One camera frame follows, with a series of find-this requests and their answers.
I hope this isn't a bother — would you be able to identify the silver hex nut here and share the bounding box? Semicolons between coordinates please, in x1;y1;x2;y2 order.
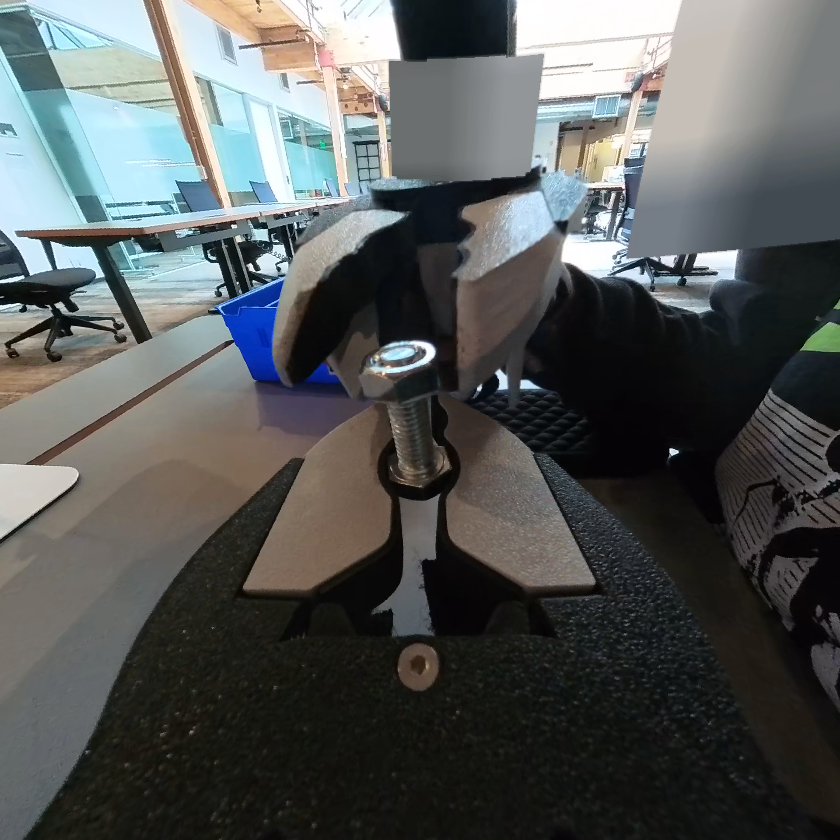
360;340;438;403

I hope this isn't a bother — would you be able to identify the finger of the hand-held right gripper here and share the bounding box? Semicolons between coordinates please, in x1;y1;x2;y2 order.
420;189;567;398
271;209;422;399

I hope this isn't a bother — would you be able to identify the silver hex bolt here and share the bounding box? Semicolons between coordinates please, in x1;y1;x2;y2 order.
384;344;455;493

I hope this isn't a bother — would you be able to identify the blue divided plastic bin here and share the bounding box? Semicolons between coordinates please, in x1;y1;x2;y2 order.
215;278;349;385

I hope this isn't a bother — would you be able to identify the black office chair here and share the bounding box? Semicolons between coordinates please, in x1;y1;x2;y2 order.
0;230;129;363
203;239;290;299
607;156;719;293

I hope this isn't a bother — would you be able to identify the black quilted armrest pad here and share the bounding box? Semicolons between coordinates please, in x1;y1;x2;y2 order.
469;386;670;476

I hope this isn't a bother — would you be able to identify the person's right forearm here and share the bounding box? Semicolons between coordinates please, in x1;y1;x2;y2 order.
663;279;828;473

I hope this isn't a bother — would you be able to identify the wooden support post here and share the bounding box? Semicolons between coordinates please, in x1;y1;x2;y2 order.
320;66;350;198
143;0;232;210

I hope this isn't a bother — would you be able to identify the instruction sheet sign stand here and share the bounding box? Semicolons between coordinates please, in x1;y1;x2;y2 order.
0;462;81;543

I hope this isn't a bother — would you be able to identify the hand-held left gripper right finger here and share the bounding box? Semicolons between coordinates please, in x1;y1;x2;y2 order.
435;394;598;598

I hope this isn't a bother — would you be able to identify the person's right hand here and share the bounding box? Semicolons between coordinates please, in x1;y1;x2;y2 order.
524;264;678;429

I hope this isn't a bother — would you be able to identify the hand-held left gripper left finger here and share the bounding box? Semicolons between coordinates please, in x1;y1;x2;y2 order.
241;406;404;598

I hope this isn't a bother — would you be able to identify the long wooden-edged desk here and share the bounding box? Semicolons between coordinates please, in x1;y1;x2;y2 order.
14;197;342;345

